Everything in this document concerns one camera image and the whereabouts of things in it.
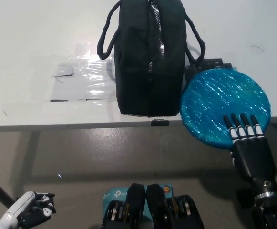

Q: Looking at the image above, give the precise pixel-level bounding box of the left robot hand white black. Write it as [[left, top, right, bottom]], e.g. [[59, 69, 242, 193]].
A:
[[4, 190, 57, 227]]

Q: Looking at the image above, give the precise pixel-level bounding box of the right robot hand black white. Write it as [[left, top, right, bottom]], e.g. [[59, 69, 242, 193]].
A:
[[223, 113, 277, 198]]

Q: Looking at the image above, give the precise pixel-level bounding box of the blue plastic-wrapped plate stack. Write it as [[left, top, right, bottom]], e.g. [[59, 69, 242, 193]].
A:
[[180, 68, 272, 147]]

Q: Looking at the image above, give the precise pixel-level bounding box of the teal tp-link box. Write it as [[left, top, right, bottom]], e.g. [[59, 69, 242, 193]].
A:
[[102, 183, 176, 215]]

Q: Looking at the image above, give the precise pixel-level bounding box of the small black tape strip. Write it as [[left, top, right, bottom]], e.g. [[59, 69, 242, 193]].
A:
[[151, 119, 171, 126]]

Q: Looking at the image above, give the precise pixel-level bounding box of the large black tape patch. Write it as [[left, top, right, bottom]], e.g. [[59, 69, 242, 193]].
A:
[[185, 58, 233, 83]]

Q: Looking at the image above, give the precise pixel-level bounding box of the grey tape piece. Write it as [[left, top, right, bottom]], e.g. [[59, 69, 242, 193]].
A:
[[50, 64, 74, 77]]

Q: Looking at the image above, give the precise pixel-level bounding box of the clear glossy tape sheet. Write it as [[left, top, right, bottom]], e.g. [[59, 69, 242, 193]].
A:
[[49, 42, 119, 102]]

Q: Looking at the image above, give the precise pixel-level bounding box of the black fabric bag with handles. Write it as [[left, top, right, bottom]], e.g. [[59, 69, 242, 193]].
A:
[[97, 0, 206, 118]]

